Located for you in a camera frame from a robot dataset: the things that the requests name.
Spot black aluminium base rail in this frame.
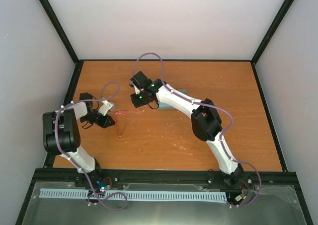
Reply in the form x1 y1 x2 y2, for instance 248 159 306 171
32 168 299 189

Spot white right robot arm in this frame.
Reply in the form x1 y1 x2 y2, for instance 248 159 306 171
130 71 243 186

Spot black frame post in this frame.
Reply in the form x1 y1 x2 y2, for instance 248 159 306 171
31 0 80 64
251 0 295 67

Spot light blue slotted cable duct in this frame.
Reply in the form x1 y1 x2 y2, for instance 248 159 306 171
38 188 227 203

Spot grey glasses case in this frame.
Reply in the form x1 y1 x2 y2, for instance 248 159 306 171
156 88 186 111

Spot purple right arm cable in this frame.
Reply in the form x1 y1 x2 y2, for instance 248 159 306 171
134 52 262 209

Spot red transparent sunglasses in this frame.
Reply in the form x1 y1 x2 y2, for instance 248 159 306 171
114 109 142 138

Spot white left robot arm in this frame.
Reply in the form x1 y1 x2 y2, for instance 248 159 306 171
42 93 115 187

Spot black right frame post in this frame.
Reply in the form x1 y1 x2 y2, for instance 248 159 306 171
251 0 295 67

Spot black table edge rail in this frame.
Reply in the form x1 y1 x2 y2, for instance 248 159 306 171
79 59 251 63

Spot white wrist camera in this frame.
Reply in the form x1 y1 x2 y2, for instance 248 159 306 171
130 83 140 94
98 100 115 116

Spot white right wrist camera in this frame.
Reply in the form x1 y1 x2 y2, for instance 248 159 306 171
130 83 140 94

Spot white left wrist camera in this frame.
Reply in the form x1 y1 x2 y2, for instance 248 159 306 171
98 100 115 116

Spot black left frame post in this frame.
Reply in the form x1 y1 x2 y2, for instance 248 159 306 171
31 0 80 64

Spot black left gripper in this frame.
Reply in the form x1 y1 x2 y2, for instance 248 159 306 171
80 110 115 128

